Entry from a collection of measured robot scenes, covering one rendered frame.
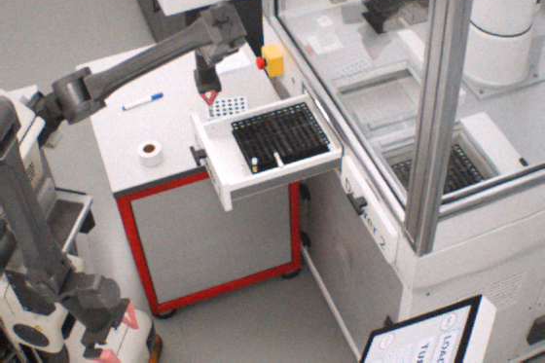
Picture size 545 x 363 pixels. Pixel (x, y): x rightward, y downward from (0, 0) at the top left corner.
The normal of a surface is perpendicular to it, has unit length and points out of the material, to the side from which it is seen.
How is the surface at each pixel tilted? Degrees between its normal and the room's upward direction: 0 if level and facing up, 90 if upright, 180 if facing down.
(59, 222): 0
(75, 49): 0
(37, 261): 79
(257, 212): 90
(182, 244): 90
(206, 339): 0
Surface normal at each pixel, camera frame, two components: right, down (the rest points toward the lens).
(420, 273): 0.36, 0.66
